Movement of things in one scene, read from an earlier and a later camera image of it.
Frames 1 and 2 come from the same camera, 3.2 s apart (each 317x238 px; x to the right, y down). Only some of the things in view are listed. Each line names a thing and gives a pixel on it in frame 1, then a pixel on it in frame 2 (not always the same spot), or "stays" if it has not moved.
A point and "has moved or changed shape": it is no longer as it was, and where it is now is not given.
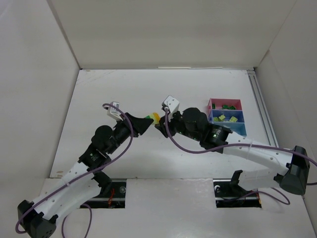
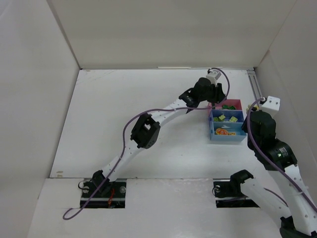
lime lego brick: (233, 119) stays
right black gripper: (168, 125) to (254, 121)
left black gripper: (129, 123) to (218, 93)
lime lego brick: (221, 118) stays
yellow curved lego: (156, 117) has moved or changed shape
